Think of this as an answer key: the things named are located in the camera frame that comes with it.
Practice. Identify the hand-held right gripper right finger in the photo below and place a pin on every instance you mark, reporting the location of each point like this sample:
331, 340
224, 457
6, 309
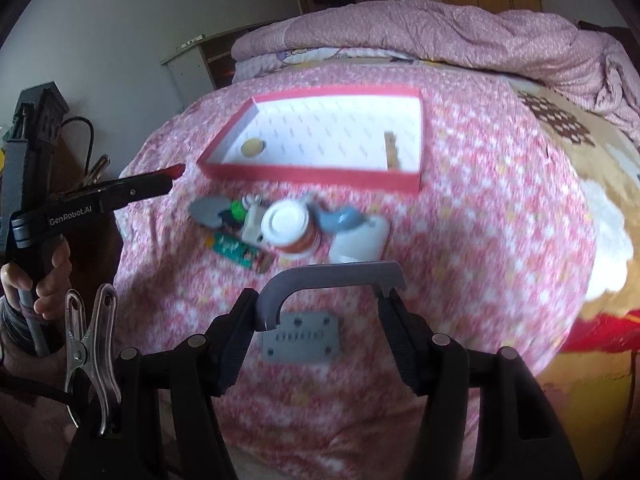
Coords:
405, 351

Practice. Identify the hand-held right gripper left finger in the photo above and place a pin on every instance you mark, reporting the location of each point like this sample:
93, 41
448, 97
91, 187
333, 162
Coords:
236, 346

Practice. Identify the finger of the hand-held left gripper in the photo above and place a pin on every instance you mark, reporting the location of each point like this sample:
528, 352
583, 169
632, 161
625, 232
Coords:
145, 186

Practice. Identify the grey rounded plastic piece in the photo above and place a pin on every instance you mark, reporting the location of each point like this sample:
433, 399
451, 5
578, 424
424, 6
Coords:
206, 210

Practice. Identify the green printed packet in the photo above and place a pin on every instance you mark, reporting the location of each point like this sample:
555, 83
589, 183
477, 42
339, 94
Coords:
235, 249

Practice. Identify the grey curved plastic bracket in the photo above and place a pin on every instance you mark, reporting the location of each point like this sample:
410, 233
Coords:
325, 275

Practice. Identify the white rectangular block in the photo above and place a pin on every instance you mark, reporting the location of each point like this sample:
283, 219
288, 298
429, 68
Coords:
254, 227

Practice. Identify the white rounded box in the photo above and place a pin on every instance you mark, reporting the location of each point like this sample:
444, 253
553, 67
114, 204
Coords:
361, 242

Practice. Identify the light blue comb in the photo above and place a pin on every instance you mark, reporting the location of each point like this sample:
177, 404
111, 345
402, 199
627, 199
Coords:
340, 220

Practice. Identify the pink box with white inside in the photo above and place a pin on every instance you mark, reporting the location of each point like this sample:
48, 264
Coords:
325, 130

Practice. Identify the person's left forearm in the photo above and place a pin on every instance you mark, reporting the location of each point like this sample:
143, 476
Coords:
20, 360

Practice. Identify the person's left hand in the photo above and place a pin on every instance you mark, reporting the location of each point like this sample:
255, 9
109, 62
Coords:
47, 287

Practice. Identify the metal spring clip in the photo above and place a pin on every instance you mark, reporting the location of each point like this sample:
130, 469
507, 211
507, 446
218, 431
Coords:
97, 166
95, 355

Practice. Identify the small green toy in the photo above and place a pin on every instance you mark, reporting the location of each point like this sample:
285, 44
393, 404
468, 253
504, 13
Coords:
237, 211

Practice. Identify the round yellow biscuit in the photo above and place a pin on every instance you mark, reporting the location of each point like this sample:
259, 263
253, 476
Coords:
252, 147

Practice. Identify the white bedside cabinet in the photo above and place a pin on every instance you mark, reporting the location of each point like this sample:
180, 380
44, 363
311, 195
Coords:
185, 65

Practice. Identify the pink floral blanket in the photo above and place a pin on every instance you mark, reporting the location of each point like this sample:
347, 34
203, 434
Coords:
475, 240

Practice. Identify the cup with white lid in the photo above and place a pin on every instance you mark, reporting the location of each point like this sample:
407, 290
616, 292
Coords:
287, 225

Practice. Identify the brown wooden piece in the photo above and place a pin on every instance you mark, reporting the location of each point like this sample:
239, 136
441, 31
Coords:
392, 152

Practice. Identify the cartoon printed bedsheet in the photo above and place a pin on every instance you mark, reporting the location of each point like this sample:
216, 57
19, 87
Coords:
590, 200

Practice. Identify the pink quilt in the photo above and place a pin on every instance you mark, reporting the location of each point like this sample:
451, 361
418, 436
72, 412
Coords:
450, 35

